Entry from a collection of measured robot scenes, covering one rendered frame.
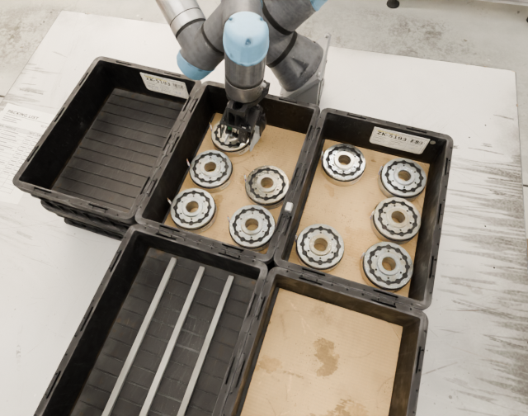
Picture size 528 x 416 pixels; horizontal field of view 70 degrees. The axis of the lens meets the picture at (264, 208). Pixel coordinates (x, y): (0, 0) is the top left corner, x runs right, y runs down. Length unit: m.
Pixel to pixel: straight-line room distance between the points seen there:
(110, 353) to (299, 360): 0.38
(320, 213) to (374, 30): 1.85
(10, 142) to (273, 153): 0.83
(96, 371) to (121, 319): 0.11
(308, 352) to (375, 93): 0.82
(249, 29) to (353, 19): 2.01
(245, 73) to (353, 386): 0.61
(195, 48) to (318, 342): 0.64
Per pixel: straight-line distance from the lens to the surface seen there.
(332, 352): 0.81
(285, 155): 0.95
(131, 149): 1.04
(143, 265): 0.89
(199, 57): 0.82
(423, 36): 2.64
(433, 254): 0.79
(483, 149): 1.26
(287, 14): 0.99
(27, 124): 1.42
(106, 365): 0.87
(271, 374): 0.80
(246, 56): 0.67
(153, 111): 1.09
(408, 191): 0.92
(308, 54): 1.07
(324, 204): 0.89
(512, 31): 2.87
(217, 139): 0.96
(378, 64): 1.37
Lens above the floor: 1.63
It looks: 65 degrees down
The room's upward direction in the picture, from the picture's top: 5 degrees counter-clockwise
